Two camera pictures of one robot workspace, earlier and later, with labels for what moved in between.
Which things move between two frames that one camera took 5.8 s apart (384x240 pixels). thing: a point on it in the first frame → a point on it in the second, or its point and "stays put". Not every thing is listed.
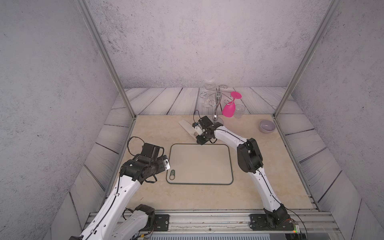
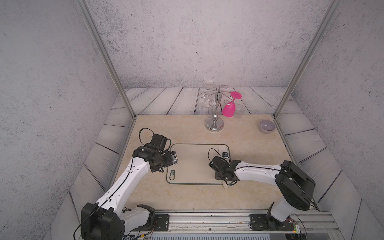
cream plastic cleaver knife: [189, 127] → [221, 149]
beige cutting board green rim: [200, 164] stays put
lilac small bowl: [266, 126] stays put
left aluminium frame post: [87, 14] stays put
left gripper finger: [166, 164] → [175, 160]
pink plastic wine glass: [228, 110] stays put
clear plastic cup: [239, 108] stays put
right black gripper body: [204, 133] → [219, 176]
